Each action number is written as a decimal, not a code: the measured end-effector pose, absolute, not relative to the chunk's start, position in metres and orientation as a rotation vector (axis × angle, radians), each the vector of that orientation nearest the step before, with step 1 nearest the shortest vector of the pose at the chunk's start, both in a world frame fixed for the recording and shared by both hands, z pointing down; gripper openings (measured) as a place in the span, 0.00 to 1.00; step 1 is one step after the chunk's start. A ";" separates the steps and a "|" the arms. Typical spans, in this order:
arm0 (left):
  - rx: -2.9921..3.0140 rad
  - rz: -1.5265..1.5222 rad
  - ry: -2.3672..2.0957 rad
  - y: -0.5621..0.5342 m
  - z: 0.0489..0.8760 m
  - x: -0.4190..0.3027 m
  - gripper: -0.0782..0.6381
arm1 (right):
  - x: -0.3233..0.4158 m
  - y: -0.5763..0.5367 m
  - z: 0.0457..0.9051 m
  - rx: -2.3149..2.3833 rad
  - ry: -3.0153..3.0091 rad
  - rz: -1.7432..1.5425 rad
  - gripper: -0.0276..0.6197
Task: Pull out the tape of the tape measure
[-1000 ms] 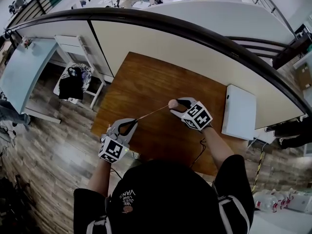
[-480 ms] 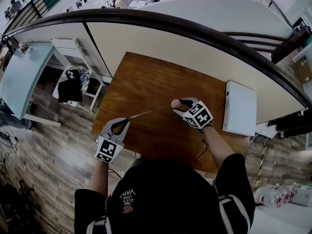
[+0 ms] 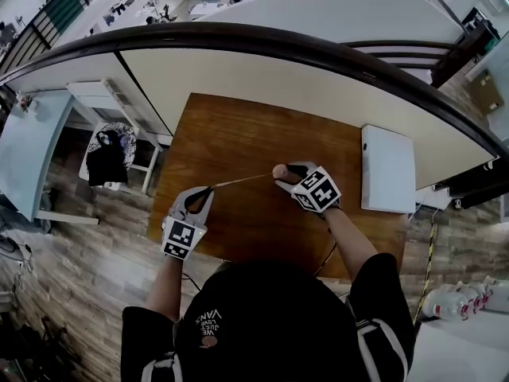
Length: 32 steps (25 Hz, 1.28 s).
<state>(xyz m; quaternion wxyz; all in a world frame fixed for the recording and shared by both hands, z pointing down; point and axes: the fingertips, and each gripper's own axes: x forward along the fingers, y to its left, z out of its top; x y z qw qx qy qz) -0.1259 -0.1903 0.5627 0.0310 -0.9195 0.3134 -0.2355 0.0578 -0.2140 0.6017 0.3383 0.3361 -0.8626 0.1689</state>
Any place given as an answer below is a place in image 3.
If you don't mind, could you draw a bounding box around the white table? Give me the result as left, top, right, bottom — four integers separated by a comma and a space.
404, 307, 509, 382

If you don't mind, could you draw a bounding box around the pack of plastic bottles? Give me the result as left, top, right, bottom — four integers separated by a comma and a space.
420, 275, 509, 322

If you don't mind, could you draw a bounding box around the cardboard box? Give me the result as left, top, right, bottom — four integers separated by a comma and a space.
470, 68, 505, 115

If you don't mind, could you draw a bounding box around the pale blue table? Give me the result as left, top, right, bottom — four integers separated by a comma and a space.
0, 91, 100, 227

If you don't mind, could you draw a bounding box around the person's right forearm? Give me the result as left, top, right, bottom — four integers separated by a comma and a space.
323, 208, 379, 283

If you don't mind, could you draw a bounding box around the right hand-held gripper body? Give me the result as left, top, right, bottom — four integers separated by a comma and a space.
275, 161, 343, 215

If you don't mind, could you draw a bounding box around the black cable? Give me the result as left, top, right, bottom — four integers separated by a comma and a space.
312, 227, 339, 279

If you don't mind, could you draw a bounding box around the person's black shirt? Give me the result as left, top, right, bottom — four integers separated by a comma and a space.
120, 251, 418, 382

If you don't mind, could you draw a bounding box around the white flat box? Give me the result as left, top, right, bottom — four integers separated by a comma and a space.
360, 123, 418, 215

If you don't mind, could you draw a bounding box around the white chair with clothes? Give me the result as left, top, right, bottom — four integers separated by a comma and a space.
78, 121, 138, 193

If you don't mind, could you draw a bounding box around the black metal railing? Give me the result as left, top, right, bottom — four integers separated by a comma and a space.
0, 0, 122, 77

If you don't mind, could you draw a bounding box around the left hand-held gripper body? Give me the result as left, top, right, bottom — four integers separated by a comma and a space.
160, 185, 216, 261

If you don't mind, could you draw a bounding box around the dark curved handrail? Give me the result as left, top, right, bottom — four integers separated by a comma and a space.
0, 21, 509, 163

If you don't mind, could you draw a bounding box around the pink tape measure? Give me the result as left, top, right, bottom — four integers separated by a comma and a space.
213, 164, 289, 189

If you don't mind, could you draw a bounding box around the person's left forearm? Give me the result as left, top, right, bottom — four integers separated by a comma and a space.
143, 255, 185, 322

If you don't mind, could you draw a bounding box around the yellow black striped strap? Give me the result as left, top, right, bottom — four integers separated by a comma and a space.
412, 208, 440, 326

